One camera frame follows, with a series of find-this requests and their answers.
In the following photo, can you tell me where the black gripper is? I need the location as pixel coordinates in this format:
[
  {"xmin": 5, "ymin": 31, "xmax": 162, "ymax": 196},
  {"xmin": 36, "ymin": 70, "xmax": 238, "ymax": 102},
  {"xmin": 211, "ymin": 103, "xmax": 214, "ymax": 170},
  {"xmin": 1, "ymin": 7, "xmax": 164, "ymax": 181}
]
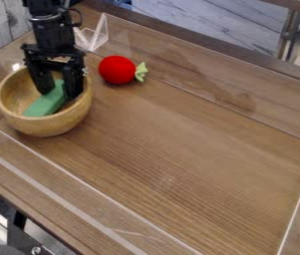
[{"xmin": 21, "ymin": 7, "xmax": 84, "ymax": 101}]

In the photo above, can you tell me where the green rectangular block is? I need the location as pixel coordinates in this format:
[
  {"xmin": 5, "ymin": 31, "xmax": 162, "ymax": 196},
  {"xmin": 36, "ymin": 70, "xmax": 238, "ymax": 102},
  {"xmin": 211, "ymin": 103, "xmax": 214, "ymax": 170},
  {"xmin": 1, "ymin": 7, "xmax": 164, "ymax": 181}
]
[{"xmin": 23, "ymin": 79, "xmax": 65, "ymax": 117}]

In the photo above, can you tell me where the brown wooden bowl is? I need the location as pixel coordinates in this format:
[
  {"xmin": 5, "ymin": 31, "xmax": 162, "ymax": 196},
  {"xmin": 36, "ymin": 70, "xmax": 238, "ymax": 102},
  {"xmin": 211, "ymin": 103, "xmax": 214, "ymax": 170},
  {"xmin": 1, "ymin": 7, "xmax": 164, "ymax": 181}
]
[{"xmin": 0, "ymin": 68, "xmax": 92, "ymax": 137}]

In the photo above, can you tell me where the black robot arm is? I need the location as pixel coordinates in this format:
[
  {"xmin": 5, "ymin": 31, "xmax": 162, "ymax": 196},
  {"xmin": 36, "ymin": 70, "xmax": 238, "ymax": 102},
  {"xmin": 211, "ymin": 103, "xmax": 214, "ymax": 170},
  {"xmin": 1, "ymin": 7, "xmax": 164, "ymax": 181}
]
[{"xmin": 20, "ymin": 0, "xmax": 85, "ymax": 101}]

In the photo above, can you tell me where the red plush strawberry toy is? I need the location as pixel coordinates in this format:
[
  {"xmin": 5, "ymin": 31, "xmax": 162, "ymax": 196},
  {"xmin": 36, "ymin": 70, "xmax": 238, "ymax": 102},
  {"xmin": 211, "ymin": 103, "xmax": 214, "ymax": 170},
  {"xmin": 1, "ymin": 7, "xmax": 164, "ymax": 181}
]
[{"xmin": 97, "ymin": 56, "xmax": 148, "ymax": 85}]

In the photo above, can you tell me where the metal table leg background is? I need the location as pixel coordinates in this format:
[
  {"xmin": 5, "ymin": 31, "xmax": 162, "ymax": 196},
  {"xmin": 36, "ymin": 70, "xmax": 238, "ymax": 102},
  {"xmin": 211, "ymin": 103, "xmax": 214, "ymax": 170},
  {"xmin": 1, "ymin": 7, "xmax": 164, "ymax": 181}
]
[{"xmin": 275, "ymin": 10, "xmax": 300, "ymax": 63}]

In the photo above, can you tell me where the clear acrylic corner bracket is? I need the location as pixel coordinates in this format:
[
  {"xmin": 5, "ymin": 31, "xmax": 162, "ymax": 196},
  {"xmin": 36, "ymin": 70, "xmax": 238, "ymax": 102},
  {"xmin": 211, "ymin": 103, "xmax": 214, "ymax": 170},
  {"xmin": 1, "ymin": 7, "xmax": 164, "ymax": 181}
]
[{"xmin": 73, "ymin": 14, "xmax": 108, "ymax": 52}]

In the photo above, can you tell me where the clear acrylic barrier wall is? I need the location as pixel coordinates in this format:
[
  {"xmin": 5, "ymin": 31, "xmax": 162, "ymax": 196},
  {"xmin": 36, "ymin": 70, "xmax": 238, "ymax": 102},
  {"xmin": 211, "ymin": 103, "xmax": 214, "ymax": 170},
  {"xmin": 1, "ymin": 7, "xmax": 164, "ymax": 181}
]
[{"xmin": 0, "ymin": 129, "xmax": 200, "ymax": 255}]

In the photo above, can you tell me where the black table leg bracket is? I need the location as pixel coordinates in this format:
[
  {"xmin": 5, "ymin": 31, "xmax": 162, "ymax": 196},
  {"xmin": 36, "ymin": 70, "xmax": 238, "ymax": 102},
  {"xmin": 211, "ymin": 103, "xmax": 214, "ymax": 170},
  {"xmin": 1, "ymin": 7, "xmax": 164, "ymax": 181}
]
[{"xmin": 0, "ymin": 210, "xmax": 55, "ymax": 255}]

